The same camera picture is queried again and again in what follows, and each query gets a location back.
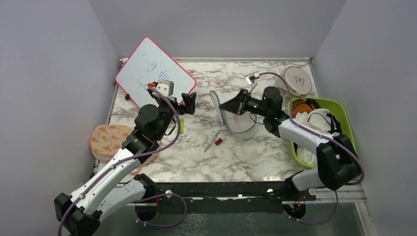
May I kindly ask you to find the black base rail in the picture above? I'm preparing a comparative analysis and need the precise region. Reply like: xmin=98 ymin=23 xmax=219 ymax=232
xmin=134 ymin=181 xmax=316 ymax=216

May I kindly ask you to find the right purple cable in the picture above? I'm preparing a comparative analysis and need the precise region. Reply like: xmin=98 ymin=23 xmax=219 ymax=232
xmin=257 ymin=72 xmax=365 ymax=186

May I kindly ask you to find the purple cable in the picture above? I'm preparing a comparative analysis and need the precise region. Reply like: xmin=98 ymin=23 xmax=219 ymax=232
xmin=257 ymin=72 xmax=365 ymax=186
xmin=58 ymin=85 xmax=182 ymax=236

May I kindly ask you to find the clear plastic bag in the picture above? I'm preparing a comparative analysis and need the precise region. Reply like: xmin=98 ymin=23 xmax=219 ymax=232
xmin=294 ymin=144 xmax=317 ymax=168

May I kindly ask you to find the floral ironing pad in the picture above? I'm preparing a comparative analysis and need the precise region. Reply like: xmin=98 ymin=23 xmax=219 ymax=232
xmin=89 ymin=124 xmax=160 ymax=175

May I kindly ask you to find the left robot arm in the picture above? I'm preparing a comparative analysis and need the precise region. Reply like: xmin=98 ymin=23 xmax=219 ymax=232
xmin=54 ymin=88 xmax=197 ymax=236

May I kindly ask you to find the orange cloth in basin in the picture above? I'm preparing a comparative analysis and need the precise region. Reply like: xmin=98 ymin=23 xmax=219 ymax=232
xmin=291 ymin=99 xmax=320 ymax=118

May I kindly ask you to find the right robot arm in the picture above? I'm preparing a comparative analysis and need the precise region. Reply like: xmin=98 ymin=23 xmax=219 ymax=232
xmin=219 ymin=86 xmax=364 ymax=200

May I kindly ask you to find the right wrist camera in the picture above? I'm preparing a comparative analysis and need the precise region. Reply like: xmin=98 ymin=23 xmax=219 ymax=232
xmin=245 ymin=73 xmax=260 ymax=86

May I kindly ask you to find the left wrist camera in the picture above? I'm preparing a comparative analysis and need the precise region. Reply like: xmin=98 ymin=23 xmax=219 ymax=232
xmin=148 ymin=80 xmax=174 ymax=101

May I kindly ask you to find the pink framed whiteboard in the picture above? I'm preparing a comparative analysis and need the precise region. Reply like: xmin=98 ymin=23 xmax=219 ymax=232
xmin=116 ymin=37 xmax=197 ymax=107

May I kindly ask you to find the embroidery hoop with cloth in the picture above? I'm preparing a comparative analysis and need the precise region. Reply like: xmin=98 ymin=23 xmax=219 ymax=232
xmin=274 ymin=66 xmax=312 ymax=97

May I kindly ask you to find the thin grey pen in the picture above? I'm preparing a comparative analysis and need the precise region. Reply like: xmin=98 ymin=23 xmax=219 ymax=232
xmin=204 ymin=130 xmax=221 ymax=152

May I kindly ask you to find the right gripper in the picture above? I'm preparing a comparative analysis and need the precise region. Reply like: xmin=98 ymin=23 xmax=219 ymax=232
xmin=219 ymin=89 xmax=270 ymax=118

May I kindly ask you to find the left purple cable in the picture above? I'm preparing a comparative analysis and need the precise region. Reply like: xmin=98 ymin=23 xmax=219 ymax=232
xmin=58 ymin=85 xmax=182 ymax=236

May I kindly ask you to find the green plastic basin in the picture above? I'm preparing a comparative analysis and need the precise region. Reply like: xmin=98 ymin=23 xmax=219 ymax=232
xmin=290 ymin=97 xmax=356 ymax=169

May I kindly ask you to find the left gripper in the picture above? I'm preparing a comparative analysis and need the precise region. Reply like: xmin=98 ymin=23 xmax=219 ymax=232
xmin=156 ymin=92 xmax=196 ymax=140

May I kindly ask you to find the black cloth in basin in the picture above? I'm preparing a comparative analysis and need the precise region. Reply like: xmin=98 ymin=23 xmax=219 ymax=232
xmin=327 ymin=113 xmax=342 ymax=134

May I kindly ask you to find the white mesh laundry bag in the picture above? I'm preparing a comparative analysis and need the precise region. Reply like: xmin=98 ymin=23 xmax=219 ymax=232
xmin=209 ymin=90 xmax=259 ymax=140

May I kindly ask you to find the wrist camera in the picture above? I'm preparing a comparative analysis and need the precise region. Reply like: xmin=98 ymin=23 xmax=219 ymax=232
xmin=245 ymin=73 xmax=260 ymax=86
xmin=148 ymin=80 xmax=174 ymax=101

